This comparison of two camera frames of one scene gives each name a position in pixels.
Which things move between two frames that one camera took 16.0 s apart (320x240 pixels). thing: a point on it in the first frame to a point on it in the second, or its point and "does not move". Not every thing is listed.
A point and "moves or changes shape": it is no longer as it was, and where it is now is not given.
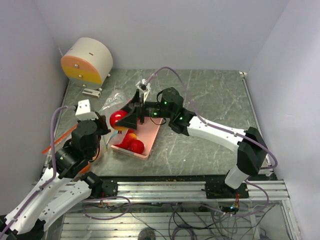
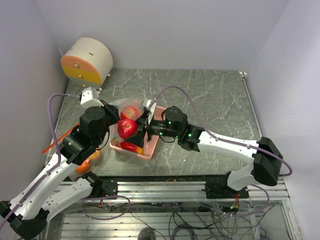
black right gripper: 130,120 to 141,130
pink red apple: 116,116 moves or changes shape
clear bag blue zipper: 112,138 moves or changes shape
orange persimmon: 86,169 does not move
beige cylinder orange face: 88,62 does not move
